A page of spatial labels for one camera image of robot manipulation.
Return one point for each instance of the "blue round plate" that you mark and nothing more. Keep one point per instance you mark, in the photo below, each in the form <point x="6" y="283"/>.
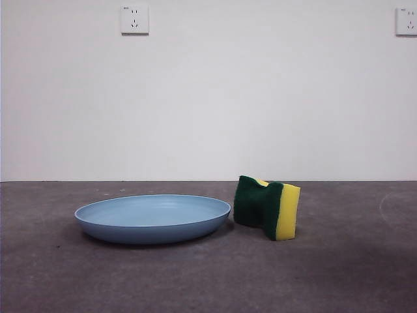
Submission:
<point x="153" y="225"/>

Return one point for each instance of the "yellow sponge with green scourer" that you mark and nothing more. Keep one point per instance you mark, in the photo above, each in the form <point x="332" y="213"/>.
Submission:
<point x="255" y="208"/>

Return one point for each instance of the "white wall socket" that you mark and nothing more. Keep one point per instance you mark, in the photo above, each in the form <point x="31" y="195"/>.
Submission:
<point x="407" y="21"/>
<point x="135" y="19"/>

